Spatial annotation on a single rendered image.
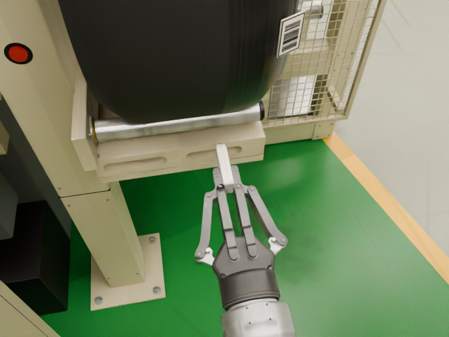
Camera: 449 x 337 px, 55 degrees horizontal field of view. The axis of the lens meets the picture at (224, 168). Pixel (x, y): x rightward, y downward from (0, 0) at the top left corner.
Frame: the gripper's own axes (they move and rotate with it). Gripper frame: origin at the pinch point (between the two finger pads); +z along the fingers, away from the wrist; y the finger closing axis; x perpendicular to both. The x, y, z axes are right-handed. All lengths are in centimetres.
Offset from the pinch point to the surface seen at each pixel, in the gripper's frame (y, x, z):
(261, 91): -7.6, -3.8, 10.4
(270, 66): -8.0, -10.3, 9.5
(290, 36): -10.5, -14.6, 10.6
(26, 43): 29.4, -1.5, 28.8
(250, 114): -9.0, 13.9, 19.2
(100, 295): 41, 104, 12
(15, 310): 50, 51, -2
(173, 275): 14, 105, 15
